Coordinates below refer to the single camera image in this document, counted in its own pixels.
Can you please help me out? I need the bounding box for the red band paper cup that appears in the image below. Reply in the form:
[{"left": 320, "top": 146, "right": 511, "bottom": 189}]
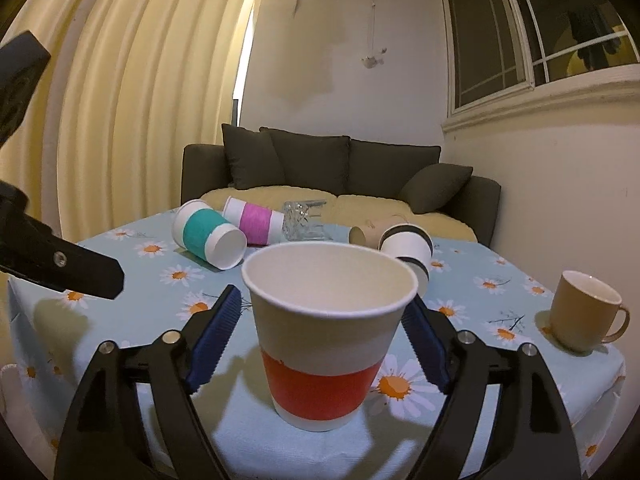
[{"left": 241, "top": 242, "right": 419, "bottom": 432}]

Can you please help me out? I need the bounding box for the teal band paper cup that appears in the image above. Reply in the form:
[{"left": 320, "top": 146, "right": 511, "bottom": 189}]
[{"left": 171, "top": 200, "right": 247, "bottom": 271}]

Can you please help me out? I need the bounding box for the pink band paper cup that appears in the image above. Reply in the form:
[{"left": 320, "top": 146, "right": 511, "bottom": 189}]
[{"left": 222, "top": 197, "right": 284, "bottom": 246}]

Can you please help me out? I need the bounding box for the black band paper cup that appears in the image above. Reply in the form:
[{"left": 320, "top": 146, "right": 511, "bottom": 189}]
[{"left": 378, "top": 223, "right": 434, "bottom": 298}]

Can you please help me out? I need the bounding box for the brown kraft paper cup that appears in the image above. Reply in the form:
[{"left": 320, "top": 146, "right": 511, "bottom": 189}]
[{"left": 348, "top": 214, "right": 407, "bottom": 249}]

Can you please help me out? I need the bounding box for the daisy print blue tablecloth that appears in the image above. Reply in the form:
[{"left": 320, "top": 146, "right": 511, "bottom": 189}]
[{"left": 8, "top": 212, "right": 625, "bottom": 479}]

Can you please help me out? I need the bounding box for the beige ceramic mug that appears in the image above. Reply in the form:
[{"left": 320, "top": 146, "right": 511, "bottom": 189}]
[{"left": 549, "top": 270, "right": 631, "bottom": 354}]

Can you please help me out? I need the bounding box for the cream curtain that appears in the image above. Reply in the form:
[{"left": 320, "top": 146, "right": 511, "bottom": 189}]
[{"left": 1, "top": 0, "right": 258, "bottom": 240}]

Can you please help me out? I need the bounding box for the left dark throw pillow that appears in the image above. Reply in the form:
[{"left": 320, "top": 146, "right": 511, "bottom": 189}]
[{"left": 221, "top": 124, "right": 285, "bottom": 190}]

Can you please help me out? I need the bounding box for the dark throw pillow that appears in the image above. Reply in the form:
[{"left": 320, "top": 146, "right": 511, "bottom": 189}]
[
  {"left": 221, "top": 124, "right": 285, "bottom": 190},
  {"left": 398, "top": 162, "right": 473, "bottom": 214}
]

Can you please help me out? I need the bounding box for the clear glass tumbler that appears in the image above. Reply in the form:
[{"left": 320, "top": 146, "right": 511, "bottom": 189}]
[{"left": 282, "top": 200, "right": 330, "bottom": 242}]

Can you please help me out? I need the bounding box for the right dark throw pillow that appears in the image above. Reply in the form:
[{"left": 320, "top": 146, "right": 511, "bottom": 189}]
[{"left": 398, "top": 162, "right": 473, "bottom": 214}]

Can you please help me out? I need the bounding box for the cream sofa blanket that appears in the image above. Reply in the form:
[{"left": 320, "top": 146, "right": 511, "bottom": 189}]
[{"left": 202, "top": 185, "right": 477, "bottom": 242}]

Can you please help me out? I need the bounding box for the dark grey sofa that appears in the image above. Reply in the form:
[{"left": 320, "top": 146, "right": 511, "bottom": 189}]
[{"left": 181, "top": 127, "right": 501, "bottom": 246}]

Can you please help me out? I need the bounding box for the white framed window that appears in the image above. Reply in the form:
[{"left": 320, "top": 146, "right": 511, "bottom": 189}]
[{"left": 442, "top": 0, "right": 639, "bottom": 132}]

